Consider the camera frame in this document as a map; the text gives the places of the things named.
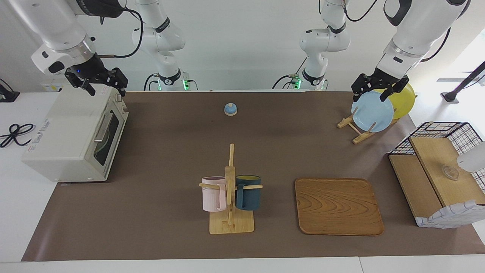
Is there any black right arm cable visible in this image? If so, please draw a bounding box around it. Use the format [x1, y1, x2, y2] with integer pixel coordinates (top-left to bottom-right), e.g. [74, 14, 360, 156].
[95, 6, 144, 59]

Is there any light green plate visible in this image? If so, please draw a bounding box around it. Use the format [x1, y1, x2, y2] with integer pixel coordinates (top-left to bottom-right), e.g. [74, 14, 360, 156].
[94, 127, 111, 154]

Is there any yellow plate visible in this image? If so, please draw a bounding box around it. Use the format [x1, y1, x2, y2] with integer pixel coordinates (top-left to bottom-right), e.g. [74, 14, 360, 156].
[373, 83, 416, 120]

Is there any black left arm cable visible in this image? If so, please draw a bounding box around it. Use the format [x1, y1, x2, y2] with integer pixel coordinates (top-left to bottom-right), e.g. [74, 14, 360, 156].
[341, 0, 452, 63]

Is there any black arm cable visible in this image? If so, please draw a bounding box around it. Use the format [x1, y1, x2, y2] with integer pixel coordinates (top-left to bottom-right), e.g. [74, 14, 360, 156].
[95, 6, 144, 59]
[341, 0, 452, 63]

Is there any small clear glass dish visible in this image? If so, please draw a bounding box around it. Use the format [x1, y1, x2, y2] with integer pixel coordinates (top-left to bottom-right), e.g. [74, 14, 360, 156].
[441, 165, 460, 181]

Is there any light blue plate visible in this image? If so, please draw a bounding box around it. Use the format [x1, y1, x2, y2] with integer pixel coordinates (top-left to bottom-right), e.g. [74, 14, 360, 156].
[351, 91, 395, 133]

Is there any wooden shelf box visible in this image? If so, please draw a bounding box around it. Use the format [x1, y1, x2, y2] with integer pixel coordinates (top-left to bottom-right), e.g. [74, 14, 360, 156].
[415, 200, 485, 229]

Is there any wooden mug tree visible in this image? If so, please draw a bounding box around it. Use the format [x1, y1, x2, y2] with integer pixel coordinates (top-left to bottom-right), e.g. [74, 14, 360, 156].
[199, 143, 264, 235]

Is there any wooden plate rack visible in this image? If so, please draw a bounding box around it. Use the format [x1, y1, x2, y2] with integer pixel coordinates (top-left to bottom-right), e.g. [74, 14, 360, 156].
[337, 110, 399, 144]

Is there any dark blue mug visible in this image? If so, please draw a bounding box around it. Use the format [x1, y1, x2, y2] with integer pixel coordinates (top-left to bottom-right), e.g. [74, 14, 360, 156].
[235, 175, 262, 211]

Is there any brown wooden tray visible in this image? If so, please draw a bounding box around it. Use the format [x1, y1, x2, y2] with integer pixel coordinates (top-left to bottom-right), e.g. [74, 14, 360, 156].
[295, 178, 385, 236]

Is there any black stand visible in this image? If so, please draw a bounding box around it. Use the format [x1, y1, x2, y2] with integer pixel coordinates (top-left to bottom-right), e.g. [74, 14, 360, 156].
[441, 61, 485, 104]

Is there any white power strip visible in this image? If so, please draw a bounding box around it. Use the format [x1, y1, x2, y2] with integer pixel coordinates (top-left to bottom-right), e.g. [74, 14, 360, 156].
[40, 83, 67, 93]

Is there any white rounded device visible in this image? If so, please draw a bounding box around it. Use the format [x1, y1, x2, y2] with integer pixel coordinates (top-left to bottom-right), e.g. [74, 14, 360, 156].
[456, 141, 485, 173]

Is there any black base cable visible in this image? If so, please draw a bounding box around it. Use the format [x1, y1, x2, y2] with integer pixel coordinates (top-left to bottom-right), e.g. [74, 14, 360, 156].
[271, 57, 308, 91]
[143, 73, 160, 91]

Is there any black clamp device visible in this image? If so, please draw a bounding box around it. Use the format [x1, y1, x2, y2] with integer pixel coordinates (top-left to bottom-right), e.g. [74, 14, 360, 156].
[0, 79, 20, 103]

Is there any black wire basket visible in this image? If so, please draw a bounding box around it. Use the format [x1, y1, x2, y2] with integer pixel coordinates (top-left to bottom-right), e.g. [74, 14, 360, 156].
[390, 121, 485, 190]

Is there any beige toaster oven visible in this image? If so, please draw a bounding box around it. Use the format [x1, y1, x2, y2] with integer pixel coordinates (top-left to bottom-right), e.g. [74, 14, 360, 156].
[22, 84, 129, 183]

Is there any pink mug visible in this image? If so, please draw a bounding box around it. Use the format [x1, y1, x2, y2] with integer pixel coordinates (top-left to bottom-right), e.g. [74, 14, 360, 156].
[202, 176, 227, 212]

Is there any wooden stepped shelf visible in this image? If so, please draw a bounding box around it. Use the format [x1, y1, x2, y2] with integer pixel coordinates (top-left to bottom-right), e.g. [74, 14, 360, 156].
[389, 136, 485, 228]

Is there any coiled black cable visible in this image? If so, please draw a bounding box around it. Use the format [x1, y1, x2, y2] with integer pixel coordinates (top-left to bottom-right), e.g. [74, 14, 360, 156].
[0, 123, 35, 148]

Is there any brown table mat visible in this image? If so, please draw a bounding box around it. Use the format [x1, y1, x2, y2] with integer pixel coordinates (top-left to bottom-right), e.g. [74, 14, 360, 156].
[22, 91, 485, 262]

